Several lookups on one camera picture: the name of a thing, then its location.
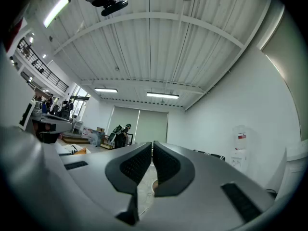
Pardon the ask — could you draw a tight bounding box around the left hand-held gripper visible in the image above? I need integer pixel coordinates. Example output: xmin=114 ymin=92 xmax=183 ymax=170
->
xmin=19 ymin=100 xmax=73 ymax=144

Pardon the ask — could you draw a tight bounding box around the black balcony railing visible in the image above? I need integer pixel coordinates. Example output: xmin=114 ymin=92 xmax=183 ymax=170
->
xmin=16 ymin=38 xmax=70 ymax=93

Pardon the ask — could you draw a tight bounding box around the large grey roller blind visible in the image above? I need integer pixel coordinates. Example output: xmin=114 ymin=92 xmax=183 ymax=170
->
xmin=261 ymin=6 xmax=308 ymax=141

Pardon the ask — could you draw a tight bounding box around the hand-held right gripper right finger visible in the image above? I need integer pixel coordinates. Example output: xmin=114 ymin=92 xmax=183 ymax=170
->
xmin=141 ymin=140 xmax=276 ymax=231

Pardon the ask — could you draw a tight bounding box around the person's red jacket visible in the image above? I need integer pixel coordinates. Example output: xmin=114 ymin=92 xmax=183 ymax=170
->
xmin=4 ymin=18 xmax=27 ymax=54

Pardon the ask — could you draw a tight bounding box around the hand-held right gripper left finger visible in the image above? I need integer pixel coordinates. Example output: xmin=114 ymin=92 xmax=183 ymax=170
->
xmin=59 ymin=141 xmax=154 ymax=227

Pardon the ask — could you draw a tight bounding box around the white water dispenser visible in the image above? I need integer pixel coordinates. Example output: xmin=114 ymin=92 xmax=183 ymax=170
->
xmin=230 ymin=125 xmax=249 ymax=176

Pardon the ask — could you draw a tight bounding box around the black head-mounted camera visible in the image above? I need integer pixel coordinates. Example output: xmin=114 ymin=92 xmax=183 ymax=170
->
xmin=101 ymin=0 xmax=129 ymax=17

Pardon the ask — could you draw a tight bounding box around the long ceiling light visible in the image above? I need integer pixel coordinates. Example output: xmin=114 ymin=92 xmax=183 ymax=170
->
xmin=94 ymin=88 xmax=119 ymax=94
xmin=43 ymin=0 xmax=72 ymax=29
xmin=146 ymin=92 xmax=180 ymax=100

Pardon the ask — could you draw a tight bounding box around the large glass window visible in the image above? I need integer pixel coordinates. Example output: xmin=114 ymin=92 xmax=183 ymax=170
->
xmin=71 ymin=85 xmax=91 ymax=120

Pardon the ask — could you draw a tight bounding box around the wooden platform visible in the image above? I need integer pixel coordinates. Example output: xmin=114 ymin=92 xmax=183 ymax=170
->
xmin=60 ymin=133 xmax=90 ymax=145

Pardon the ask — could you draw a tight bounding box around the white floor cable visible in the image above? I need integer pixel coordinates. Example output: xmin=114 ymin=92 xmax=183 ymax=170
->
xmin=138 ymin=189 xmax=155 ymax=217

